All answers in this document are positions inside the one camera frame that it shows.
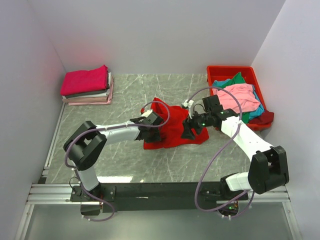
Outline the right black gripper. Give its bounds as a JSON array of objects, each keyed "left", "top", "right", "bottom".
[{"left": 180, "top": 107, "right": 212, "bottom": 141}]

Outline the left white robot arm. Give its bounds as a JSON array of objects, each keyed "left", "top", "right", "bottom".
[{"left": 63, "top": 110, "right": 170, "bottom": 201}]

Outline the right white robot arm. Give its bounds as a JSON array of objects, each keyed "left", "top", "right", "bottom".
[{"left": 181, "top": 95, "right": 290, "bottom": 200}]

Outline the folded light pink t-shirt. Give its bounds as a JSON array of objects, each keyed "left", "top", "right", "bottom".
[{"left": 62, "top": 73, "right": 114, "bottom": 106}]

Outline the light blue t-shirt in bin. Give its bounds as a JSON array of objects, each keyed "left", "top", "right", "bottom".
[{"left": 212, "top": 80, "right": 265, "bottom": 121}]

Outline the red plastic bin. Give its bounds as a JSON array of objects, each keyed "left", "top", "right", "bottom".
[{"left": 206, "top": 65, "right": 272, "bottom": 132}]

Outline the pink t-shirt in bin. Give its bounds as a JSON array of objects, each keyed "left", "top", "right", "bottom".
[{"left": 213, "top": 83, "right": 260, "bottom": 114}]

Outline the green t-shirt in bin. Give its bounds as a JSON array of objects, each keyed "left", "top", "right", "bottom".
[{"left": 224, "top": 72, "right": 250, "bottom": 124}]

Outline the dark red t-shirt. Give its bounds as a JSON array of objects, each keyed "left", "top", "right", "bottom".
[{"left": 247, "top": 110, "right": 275, "bottom": 131}]

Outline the folded magenta t-shirt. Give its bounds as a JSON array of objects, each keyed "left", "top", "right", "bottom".
[{"left": 60, "top": 65, "right": 108, "bottom": 96}]

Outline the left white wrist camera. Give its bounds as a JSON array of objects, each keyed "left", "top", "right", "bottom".
[{"left": 141, "top": 108, "right": 153, "bottom": 118}]

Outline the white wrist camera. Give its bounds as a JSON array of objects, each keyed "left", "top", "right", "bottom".
[
  {"left": 181, "top": 99, "right": 195, "bottom": 119},
  {"left": 141, "top": 108, "right": 153, "bottom": 118}
]

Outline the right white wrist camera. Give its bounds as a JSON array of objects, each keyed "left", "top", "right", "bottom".
[{"left": 181, "top": 99, "right": 195, "bottom": 119}]

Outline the aluminium frame rail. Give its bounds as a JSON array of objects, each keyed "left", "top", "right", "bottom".
[{"left": 26, "top": 183, "right": 291, "bottom": 205}]

